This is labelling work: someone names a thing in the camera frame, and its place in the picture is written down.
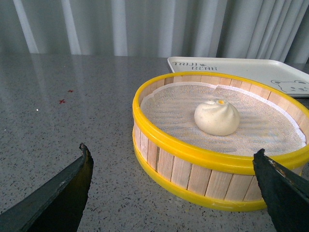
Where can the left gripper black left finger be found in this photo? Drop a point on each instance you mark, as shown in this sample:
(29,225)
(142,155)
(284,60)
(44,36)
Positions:
(56,206)

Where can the white steamed bun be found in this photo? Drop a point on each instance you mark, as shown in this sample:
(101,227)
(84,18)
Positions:
(217,117)

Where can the white bear-print tray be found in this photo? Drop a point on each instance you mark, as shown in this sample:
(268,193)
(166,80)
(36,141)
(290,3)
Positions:
(278,75)

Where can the white mesh steamer cloth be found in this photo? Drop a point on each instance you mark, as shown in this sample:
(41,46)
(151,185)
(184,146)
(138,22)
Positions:
(263,125)

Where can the yellow-rimmed wooden steamer basket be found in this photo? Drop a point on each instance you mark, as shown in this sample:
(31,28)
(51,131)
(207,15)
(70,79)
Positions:
(207,178)

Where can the grey pleated curtain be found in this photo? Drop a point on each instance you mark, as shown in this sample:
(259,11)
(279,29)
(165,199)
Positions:
(261,29)

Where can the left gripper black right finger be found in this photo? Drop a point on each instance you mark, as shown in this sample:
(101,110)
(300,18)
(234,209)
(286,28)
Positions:
(285,193)

